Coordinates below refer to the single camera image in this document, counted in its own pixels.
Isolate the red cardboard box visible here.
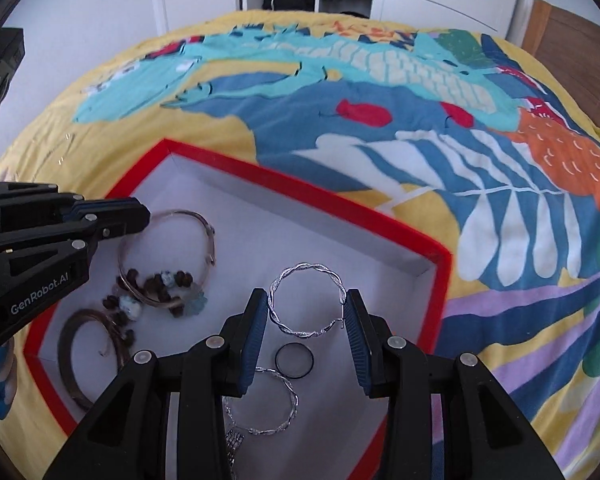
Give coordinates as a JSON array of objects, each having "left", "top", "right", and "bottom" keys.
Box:
[{"left": 24, "top": 137, "right": 453, "bottom": 480}]

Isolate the silver wristwatch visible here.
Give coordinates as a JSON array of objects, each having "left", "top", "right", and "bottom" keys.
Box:
[{"left": 224, "top": 427, "right": 246, "bottom": 480}]

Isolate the thin silver bangle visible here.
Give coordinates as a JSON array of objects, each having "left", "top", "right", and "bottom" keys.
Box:
[{"left": 117, "top": 210, "right": 217, "bottom": 307}]

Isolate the twisted silver hoop bracelet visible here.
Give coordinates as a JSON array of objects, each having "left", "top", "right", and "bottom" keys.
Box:
[
  {"left": 223, "top": 367, "right": 300, "bottom": 436},
  {"left": 268, "top": 261, "right": 348, "bottom": 339}
]

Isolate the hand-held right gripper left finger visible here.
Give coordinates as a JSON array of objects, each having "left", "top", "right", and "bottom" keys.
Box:
[{"left": 42, "top": 287, "right": 271, "bottom": 480}]

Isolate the wooden headboard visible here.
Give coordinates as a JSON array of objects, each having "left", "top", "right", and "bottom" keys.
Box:
[{"left": 522, "top": 0, "right": 600, "bottom": 131}]

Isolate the yellow dinosaur printed blanket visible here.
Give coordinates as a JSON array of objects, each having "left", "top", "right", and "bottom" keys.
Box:
[{"left": 0, "top": 10, "right": 600, "bottom": 480}]

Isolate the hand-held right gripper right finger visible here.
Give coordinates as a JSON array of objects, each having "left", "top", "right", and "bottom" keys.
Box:
[{"left": 344, "top": 288, "right": 553, "bottom": 480}]

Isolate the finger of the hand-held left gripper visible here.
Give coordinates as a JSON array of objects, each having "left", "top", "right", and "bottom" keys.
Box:
[
  {"left": 0, "top": 211, "right": 151, "bottom": 286},
  {"left": 0, "top": 182, "right": 149, "bottom": 234}
]

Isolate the dark brown bangle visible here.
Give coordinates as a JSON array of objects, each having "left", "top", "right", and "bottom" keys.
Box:
[{"left": 58, "top": 308, "right": 131, "bottom": 411}]

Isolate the small dark ring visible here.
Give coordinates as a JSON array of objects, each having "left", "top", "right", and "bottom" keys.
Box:
[{"left": 274, "top": 342, "right": 314, "bottom": 381}]

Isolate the brown bead bracelet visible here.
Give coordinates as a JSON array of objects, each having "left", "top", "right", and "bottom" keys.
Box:
[{"left": 102, "top": 269, "right": 210, "bottom": 348}]

